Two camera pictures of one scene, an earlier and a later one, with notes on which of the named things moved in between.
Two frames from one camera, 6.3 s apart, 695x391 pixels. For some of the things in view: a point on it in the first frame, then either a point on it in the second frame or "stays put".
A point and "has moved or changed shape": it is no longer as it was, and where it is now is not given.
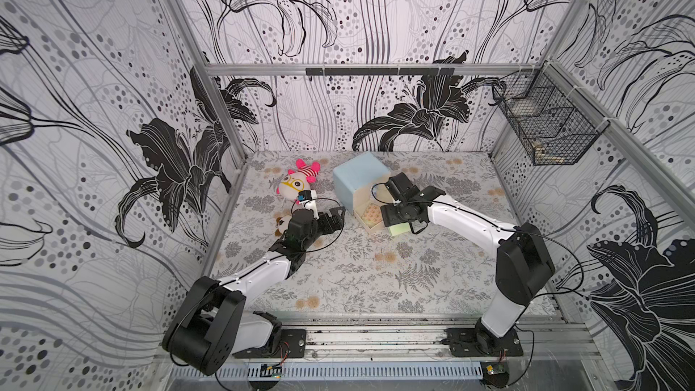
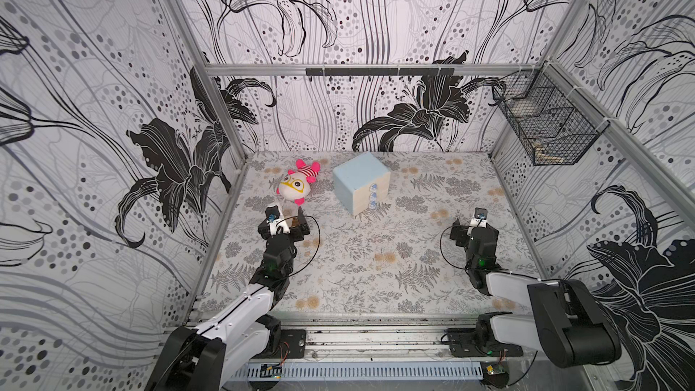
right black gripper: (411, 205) → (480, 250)
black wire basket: (555, 124) stays put
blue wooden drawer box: (362, 185) has moved or changed shape
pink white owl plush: (299, 180) stays put
